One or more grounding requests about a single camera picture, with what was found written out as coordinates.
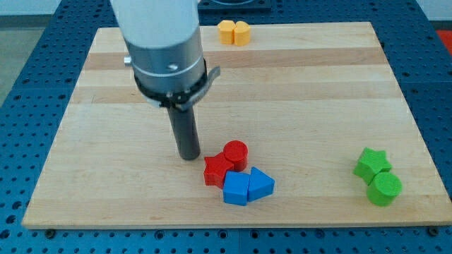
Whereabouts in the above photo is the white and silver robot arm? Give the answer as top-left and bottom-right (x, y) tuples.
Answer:
(111, 0), (206, 94)

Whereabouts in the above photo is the red star block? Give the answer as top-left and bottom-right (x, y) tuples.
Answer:
(203, 152), (234, 189)

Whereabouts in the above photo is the green star block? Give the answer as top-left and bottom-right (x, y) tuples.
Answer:
(353, 147), (392, 185)

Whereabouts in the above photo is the red cylinder block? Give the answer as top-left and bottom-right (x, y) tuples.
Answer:
(223, 140), (249, 171)

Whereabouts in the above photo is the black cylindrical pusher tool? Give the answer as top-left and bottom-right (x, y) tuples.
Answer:
(167, 107), (201, 161)

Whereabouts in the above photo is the blue cube block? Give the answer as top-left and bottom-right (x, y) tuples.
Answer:
(222, 171), (250, 206)

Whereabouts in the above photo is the blue triangle block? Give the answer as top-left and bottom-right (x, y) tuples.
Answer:
(248, 167), (275, 202)

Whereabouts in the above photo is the wooden board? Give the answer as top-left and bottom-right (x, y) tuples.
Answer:
(22, 22), (451, 229)

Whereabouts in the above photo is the yellow heart block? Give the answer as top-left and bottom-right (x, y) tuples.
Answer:
(234, 21), (251, 47)

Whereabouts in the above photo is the yellow pentagon block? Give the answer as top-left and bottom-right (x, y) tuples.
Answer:
(217, 20), (236, 44)

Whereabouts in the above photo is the green cylinder block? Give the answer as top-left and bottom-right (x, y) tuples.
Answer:
(367, 172), (403, 207)

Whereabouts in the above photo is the black clamp ring with lever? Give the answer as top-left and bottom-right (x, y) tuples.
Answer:
(133, 59), (222, 112)

